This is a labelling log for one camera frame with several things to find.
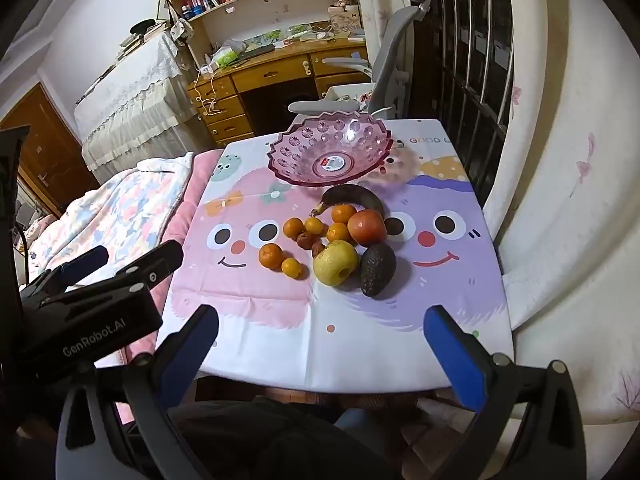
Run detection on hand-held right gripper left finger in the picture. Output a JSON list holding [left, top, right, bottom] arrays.
[[55, 304, 221, 480]]

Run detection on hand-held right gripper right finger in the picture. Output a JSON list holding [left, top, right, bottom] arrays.
[[422, 305, 588, 480]]

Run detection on wooden bookshelf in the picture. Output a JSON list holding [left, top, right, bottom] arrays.
[[152, 0, 361, 61]]

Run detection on yellow apple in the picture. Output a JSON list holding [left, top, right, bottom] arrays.
[[313, 240, 360, 287]]

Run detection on red-orange tomato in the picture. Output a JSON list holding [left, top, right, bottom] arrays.
[[347, 208, 388, 247]]

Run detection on green packet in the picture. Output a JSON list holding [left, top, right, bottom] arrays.
[[212, 39, 248, 68]]

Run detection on black flat device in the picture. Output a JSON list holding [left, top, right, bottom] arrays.
[[0, 125, 32, 226]]

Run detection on white flowered curtain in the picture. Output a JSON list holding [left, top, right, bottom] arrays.
[[352, 0, 401, 68], [482, 0, 640, 426]]

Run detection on cartoon printed tablecloth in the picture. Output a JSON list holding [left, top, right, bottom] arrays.
[[156, 119, 515, 395]]

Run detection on brown wooden door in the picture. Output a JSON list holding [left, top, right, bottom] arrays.
[[0, 82, 101, 216]]

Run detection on white lace cover cloth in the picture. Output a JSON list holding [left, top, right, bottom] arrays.
[[74, 30, 211, 186]]

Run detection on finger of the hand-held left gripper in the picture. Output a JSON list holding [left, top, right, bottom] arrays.
[[22, 246, 109, 307], [107, 240, 184, 295]]

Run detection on metal window grille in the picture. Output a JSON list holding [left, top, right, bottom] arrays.
[[410, 0, 518, 206]]

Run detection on stack of books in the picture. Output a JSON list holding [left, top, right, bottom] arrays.
[[117, 22, 168, 58]]

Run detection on dark overripe banana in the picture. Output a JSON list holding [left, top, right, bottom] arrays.
[[310, 184, 385, 218]]

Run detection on wooden desk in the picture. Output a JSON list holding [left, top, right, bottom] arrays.
[[187, 35, 373, 146]]

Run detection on floral quilt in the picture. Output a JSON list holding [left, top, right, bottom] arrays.
[[20, 152, 196, 291]]

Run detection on person's dark trousers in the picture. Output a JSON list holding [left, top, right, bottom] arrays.
[[115, 395, 351, 480]]

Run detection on black cable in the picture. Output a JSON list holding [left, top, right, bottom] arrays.
[[10, 210, 31, 256]]

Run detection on pink plastic bowl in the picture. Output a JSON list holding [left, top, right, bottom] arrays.
[[265, 112, 394, 188]]

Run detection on dark avocado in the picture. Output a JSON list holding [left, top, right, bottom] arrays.
[[359, 243, 397, 297]]

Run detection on white cable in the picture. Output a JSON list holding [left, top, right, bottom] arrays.
[[192, 65, 221, 116]]

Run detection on grey office chair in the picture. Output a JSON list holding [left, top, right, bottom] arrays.
[[287, 0, 436, 121]]

